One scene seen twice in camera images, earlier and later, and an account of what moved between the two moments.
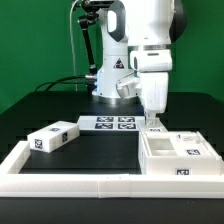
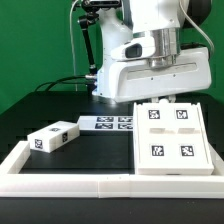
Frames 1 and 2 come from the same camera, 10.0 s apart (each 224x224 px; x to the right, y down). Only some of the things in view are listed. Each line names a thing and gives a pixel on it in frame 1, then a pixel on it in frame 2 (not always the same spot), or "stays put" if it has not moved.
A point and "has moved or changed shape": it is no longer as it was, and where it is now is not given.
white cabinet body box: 178,154 has moved or changed shape
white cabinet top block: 53,136 stays put
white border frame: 102,186 stays put
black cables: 63,80 stays put
